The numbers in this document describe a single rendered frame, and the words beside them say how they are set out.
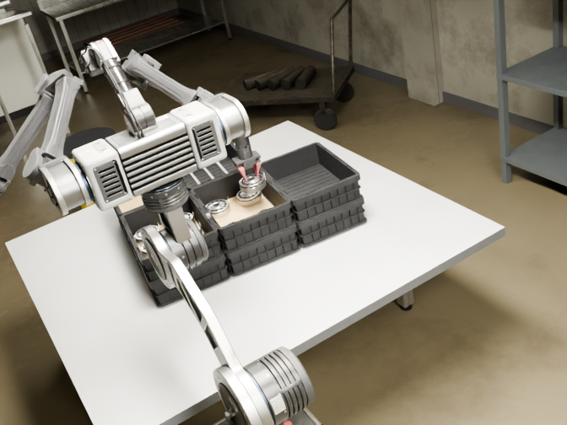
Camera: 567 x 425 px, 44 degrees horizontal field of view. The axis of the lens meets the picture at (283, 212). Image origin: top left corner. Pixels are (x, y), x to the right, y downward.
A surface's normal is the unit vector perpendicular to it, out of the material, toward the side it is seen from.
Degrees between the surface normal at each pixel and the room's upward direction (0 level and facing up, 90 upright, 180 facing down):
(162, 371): 0
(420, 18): 90
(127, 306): 0
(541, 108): 90
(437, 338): 0
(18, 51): 90
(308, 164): 90
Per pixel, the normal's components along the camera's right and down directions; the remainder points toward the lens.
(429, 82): -0.84, 0.41
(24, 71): 0.50, 0.36
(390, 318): -0.20, -0.84
